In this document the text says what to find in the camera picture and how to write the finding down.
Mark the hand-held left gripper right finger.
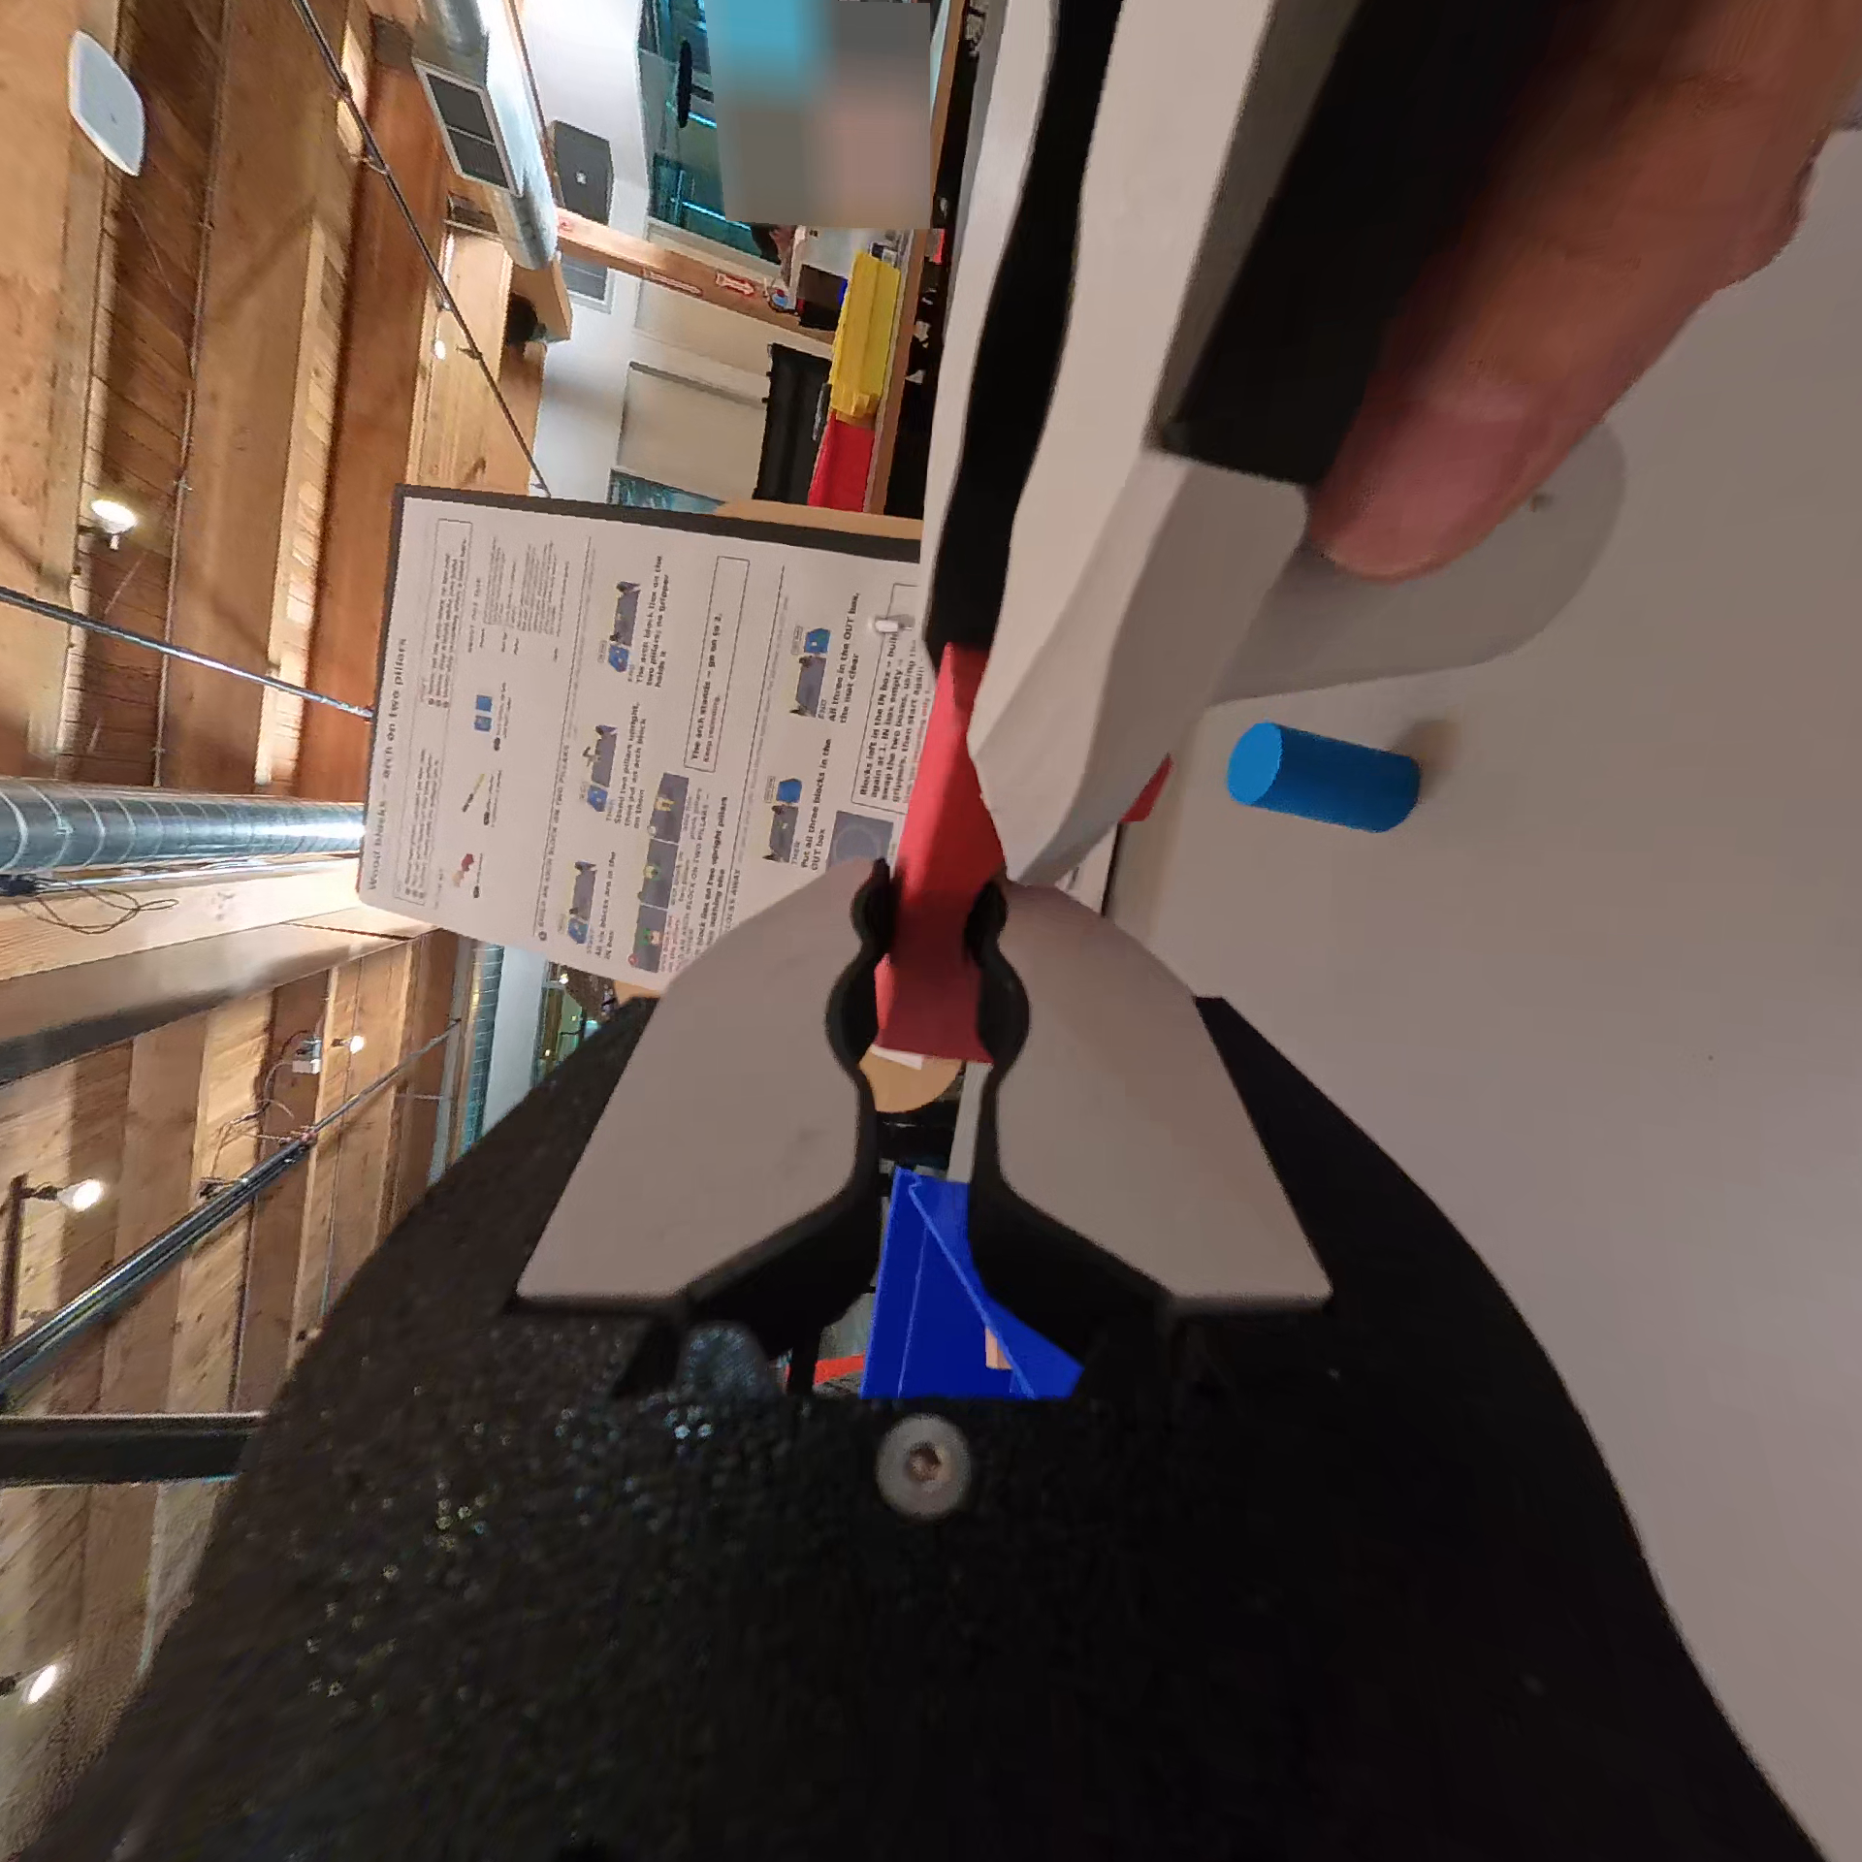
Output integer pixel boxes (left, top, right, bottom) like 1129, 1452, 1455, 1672
967, 876, 1335, 1314

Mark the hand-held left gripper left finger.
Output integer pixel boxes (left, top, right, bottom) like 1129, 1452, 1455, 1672
518, 859, 894, 1313

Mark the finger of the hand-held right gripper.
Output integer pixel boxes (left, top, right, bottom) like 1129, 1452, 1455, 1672
964, 0, 1319, 887
919, 0, 1129, 663

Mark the blue wooden cylinder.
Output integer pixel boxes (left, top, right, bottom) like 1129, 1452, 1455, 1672
1226, 723, 1422, 833

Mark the blue plastic bin white tag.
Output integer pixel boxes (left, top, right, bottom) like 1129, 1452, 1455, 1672
861, 1163, 1086, 1401

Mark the red wooden arch block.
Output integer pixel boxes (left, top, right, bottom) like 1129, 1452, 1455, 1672
869, 640, 1175, 1065

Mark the person's right hand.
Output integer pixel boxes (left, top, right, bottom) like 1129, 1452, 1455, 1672
1305, 0, 1845, 584

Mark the yellow storage bin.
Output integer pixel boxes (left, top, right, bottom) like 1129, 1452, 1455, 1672
826, 254, 905, 425

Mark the red storage bin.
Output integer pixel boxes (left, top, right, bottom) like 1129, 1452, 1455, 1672
807, 413, 884, 512

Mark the black storage bin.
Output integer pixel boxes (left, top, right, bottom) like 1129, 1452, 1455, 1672
754, 343, 839, 505

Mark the instruction sheet board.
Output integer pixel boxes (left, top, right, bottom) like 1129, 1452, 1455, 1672
356, 487, 926, 1008

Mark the metal ceiling rod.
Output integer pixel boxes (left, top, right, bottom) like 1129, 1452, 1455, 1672
0, 1136, 317, 1401
0, 580, 380, 723

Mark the black beam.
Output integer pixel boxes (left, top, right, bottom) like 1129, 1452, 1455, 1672
0, 1405, 273, 1488

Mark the white ceiling access point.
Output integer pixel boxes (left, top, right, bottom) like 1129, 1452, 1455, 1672
65, 26, 148, 178

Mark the silver duct with vent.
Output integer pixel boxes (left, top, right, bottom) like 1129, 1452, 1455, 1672
411, 0, 565, 273

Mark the silver ventilation duct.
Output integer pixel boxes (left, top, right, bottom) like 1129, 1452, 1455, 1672
0, 776, 367, 901

